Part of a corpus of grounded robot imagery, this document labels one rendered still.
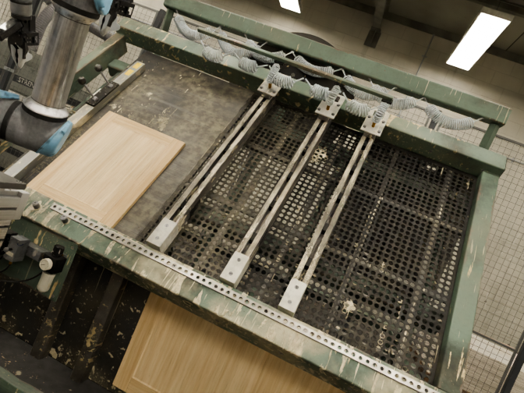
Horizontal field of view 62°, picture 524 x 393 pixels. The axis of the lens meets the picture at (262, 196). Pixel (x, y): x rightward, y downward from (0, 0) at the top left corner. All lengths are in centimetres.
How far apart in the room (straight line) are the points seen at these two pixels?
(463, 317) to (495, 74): 567
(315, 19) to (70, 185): 575
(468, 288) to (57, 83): 157
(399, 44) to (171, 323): 589
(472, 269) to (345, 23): 567
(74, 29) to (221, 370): 136
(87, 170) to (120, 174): 14
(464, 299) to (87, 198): 156
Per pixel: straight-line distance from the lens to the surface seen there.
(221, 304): 160
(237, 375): 190
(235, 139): 205
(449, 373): 170
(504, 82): 721
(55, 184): 205
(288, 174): 193
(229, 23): 293
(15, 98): 137
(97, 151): 213
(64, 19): 123
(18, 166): 214
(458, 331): 178
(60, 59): 125
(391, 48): 707
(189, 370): 196
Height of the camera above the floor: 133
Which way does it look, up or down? 3 degrees down
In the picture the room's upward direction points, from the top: 23 degrees clockwise
